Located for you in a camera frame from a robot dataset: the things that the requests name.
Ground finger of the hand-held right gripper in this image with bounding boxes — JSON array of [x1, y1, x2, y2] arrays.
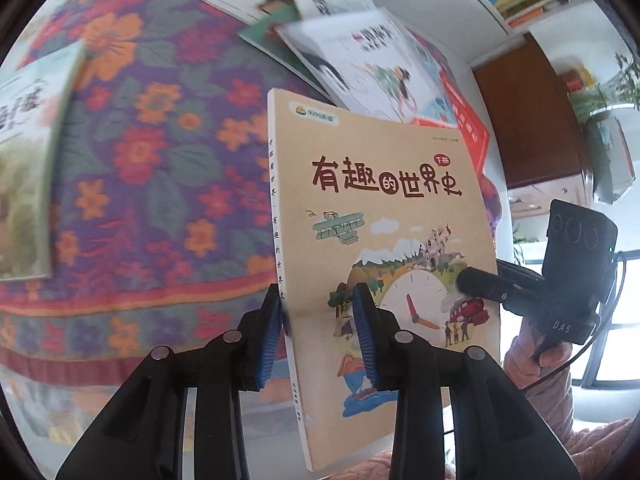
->
[[457, 266, 527, 307]]

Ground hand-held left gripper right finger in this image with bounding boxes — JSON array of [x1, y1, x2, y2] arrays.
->
[[350, 282, 581, 480]]

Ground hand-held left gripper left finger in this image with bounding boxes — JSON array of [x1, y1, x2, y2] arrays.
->
[[55, 284, 283, 480]]

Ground tan book with clock picture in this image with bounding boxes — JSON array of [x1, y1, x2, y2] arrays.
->
[[266, 87, 503, 471]]

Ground red book with sun picture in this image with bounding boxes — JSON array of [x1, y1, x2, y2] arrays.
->
[[410, 67, 491, 176]]

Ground white book with running figure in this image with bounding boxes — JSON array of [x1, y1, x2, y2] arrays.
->
[[275, 7, 451, 123]]

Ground pale blue book with rabbits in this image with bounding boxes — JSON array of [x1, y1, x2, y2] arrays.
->
[[0, 42, 88, 281]]

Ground teal book with girl picture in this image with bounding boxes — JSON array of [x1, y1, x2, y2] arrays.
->
[[237, 7, 341, 101]]

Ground person's right forearm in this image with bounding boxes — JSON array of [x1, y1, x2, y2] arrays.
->
[[520, 382, 638, 480]]

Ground person's right hand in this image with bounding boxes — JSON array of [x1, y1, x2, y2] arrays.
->
[[503, 319, 582, 392]]

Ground white drawer unit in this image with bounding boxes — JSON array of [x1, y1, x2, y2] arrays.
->
[[505, 180, 596, 221]]

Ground glass vase with green plant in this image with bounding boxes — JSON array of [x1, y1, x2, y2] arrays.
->
[[570, 50, 640, 206]]

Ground brown wooden cabinet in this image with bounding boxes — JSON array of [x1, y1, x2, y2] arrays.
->
[[472, 32, 596, 191]]

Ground red and yellow jar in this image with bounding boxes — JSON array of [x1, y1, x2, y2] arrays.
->
[[562, 67, 598, 98]]

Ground floral blanket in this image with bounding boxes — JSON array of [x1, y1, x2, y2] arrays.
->
[[0, 0, 506, 411]]

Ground black cable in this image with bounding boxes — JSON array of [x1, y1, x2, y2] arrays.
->
[[520, 250, 631, 391]]

